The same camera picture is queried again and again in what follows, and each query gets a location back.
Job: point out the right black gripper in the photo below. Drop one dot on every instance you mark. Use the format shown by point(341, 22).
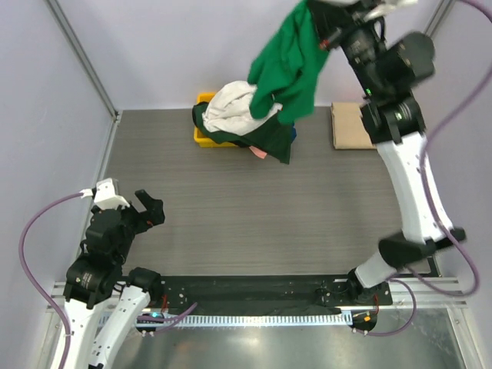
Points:
point(334, 22)

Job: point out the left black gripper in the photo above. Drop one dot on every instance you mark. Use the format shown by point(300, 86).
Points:
point(154, 213)

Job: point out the bright green t-shirt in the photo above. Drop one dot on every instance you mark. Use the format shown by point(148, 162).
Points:
point(287, 69)

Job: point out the yellow plastic bin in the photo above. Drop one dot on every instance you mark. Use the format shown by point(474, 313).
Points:
point(199, 137)

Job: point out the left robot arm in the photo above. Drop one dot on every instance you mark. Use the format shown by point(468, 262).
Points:
point(91, 279)

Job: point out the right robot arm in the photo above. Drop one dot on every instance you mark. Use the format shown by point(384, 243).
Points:
point(395, 125)

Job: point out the folded beige t-shirt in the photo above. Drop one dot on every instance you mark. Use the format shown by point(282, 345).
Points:
point(347, 127)

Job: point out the pink garment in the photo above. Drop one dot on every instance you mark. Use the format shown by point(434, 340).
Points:
point(258, 152)

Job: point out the blue garment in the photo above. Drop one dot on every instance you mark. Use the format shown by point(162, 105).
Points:
point(293, 133)

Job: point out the white t-shirt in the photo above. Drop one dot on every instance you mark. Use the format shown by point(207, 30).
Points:
point(229, 110)

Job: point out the dark green t-shirt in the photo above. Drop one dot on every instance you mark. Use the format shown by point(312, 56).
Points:
point(271, 137)

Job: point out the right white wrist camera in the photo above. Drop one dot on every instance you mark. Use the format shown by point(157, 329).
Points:
point(368, 10)

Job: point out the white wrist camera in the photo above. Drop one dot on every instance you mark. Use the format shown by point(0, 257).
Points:
point(368, 10)
point(105, 195)

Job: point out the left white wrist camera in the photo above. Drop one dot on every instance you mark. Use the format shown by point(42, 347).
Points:
point(105, 195)

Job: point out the right aluminium frame post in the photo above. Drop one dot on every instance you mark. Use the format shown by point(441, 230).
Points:
point(439, 15)

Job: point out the aluminium frame post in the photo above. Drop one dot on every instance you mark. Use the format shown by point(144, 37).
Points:
point(439, 15)
point(76, 46)

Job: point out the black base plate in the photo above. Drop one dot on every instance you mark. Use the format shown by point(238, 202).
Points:
point(267, 295)

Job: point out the left aluminium frame post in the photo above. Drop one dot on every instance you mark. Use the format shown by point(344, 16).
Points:
point(76, 46)

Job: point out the white slotted cable duct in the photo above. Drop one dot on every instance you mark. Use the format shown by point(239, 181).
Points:
point(195, 321)

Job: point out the aluminium front rail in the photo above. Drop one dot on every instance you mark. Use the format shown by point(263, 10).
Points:
point(433, 293)

